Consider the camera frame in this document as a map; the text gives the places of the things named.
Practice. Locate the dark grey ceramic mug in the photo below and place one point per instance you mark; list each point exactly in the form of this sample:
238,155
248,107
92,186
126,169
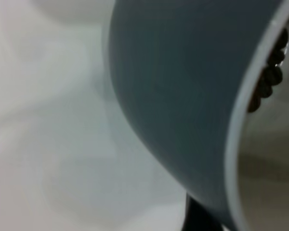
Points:
171,84

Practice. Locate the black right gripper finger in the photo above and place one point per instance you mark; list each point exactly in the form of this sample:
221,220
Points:
200,221

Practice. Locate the dark coffee beans pile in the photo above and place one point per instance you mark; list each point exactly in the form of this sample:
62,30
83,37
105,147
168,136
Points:
272,77

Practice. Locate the clear double-wall glass cup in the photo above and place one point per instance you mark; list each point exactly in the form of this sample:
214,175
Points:
287,51

